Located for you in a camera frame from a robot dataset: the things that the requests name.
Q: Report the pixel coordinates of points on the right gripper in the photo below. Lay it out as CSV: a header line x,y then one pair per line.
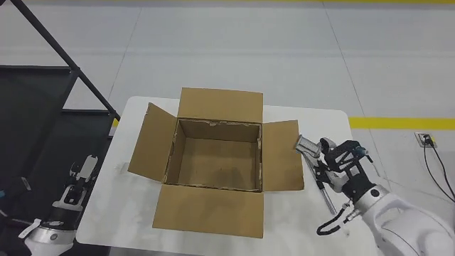
x,y
366,189

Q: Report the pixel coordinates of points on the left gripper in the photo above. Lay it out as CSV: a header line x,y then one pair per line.
x,y
60,220

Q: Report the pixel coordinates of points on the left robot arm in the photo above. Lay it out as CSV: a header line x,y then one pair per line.
x,y
46,249

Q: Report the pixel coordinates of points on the thin metal rod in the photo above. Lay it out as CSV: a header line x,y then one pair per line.
x,y
328,201

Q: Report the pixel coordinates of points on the dark mesh fence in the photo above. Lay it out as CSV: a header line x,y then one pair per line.
x,y
32,121

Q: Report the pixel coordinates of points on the white power strip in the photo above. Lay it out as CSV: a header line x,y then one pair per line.
x,y
424,139

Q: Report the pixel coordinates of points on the large brown cardboard carton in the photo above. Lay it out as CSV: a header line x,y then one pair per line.
x,y
213,209

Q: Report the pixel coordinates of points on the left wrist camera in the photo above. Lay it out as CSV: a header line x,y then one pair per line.
x,y
73,195

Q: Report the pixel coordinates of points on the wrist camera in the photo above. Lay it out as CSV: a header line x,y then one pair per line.
x,y
346,158
73,195

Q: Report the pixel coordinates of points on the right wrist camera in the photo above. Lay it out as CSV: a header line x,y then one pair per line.
x,y
346,158

